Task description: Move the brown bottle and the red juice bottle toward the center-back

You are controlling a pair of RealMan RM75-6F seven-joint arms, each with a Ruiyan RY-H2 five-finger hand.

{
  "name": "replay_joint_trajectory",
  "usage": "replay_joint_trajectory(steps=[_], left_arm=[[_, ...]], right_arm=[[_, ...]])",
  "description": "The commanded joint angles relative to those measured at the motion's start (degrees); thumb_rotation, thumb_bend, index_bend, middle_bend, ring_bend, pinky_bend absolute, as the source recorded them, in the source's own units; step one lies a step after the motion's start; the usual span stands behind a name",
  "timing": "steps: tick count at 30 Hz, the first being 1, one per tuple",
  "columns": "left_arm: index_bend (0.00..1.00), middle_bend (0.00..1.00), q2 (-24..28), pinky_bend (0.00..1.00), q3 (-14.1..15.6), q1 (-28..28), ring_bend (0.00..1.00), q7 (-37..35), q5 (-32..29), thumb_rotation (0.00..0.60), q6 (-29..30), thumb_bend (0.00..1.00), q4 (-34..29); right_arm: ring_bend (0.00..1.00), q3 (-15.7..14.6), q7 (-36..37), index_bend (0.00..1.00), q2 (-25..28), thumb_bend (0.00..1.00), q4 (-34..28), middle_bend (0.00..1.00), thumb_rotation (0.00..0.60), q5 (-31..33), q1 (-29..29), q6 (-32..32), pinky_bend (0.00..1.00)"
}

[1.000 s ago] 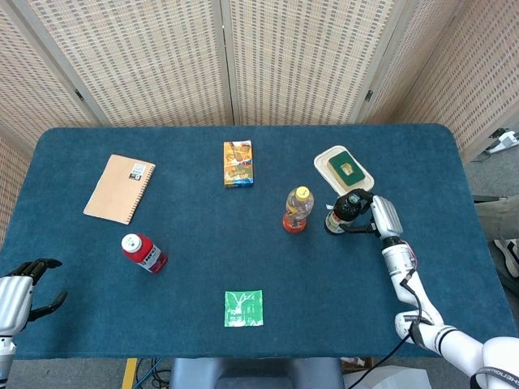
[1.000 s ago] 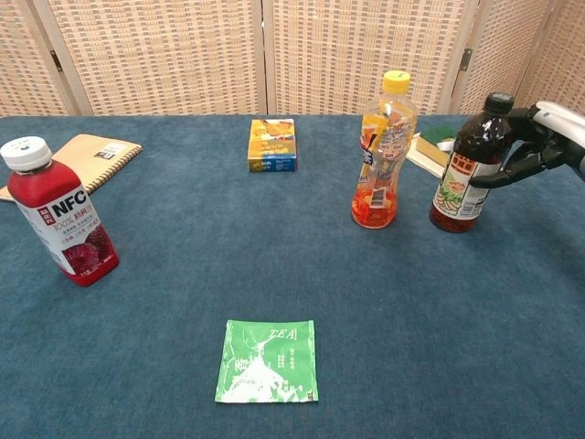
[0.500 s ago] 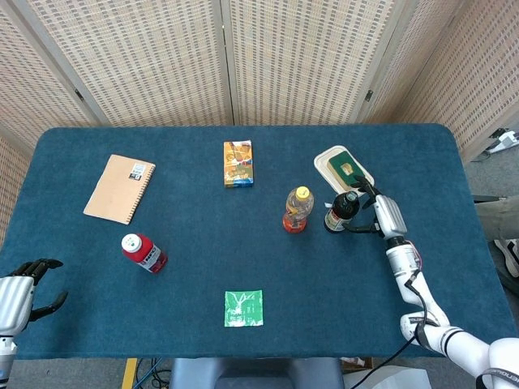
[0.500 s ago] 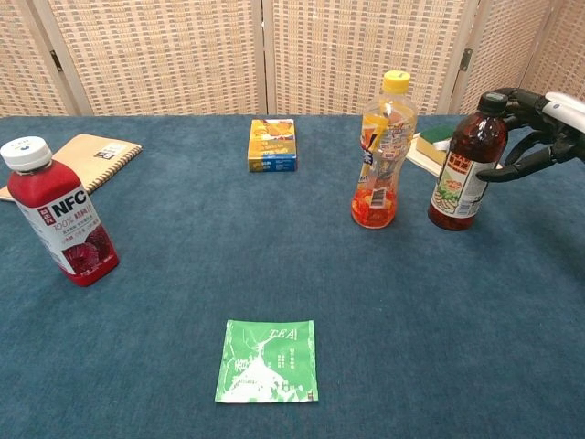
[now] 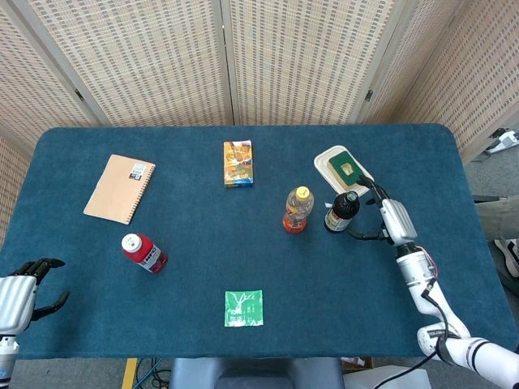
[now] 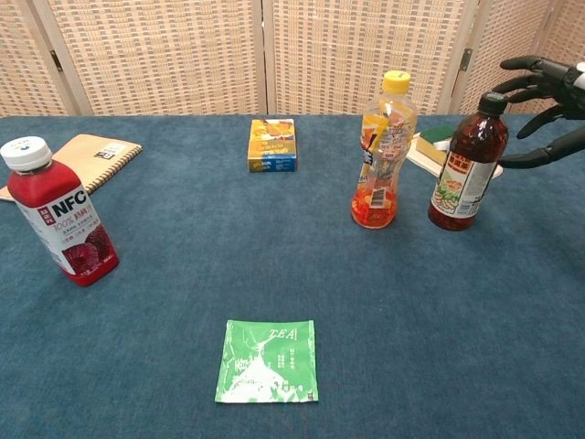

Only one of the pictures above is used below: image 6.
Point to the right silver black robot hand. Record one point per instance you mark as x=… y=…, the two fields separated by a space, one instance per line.
x=571 y=82

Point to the dark tea bottle black cap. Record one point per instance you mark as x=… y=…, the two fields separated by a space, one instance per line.
x=471 y=164

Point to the red juice bottle white cap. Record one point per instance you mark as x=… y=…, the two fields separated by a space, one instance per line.
x=59 y=215

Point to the woven folding screen panel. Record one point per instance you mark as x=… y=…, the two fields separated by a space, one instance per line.
x=329 y=55
x=160 y=55
x=18 y=68
x=493 y=32
x=566 y=27

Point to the black screen hinge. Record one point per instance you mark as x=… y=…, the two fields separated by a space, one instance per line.
x=56 y=60
x=465 y=59

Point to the green yellow sponge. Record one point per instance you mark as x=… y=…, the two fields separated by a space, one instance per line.
x=434 y=137

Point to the white plastic tray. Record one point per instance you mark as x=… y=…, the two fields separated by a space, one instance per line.
x=418 y=157

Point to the orange tea bottle yellow cap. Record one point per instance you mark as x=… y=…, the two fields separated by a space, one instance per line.
x=381 y=174

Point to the orange blue carton box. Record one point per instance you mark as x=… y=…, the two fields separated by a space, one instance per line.
x=272 y=146

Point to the blue felt table cover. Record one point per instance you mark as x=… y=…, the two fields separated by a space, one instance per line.
x=274 y=265

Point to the green tea sachet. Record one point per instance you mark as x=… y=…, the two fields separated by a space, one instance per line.
x=267 y=366

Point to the kraft spiral notebook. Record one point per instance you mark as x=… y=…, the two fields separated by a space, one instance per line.
x=91 y=155

